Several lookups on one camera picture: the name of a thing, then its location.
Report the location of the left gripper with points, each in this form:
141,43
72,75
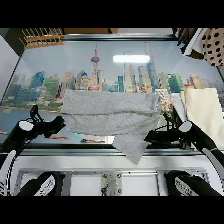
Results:
54,126

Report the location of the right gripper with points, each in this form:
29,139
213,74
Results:
160,137

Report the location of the grey garment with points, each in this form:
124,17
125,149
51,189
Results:
110,113

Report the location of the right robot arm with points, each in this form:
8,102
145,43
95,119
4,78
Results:
200,137

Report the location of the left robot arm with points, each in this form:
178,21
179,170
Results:
15,136

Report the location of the cream garment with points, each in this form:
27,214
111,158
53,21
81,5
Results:
205,113

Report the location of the yellow wooden hanger rack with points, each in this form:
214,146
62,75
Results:
41,37

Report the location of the white black-dotted garment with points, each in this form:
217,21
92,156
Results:
215,45

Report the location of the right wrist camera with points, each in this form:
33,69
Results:
169,120

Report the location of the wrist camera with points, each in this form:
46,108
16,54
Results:
34,113
169,120

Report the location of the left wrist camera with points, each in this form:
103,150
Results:
34,113

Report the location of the silver frame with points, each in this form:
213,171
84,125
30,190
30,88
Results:
110,160

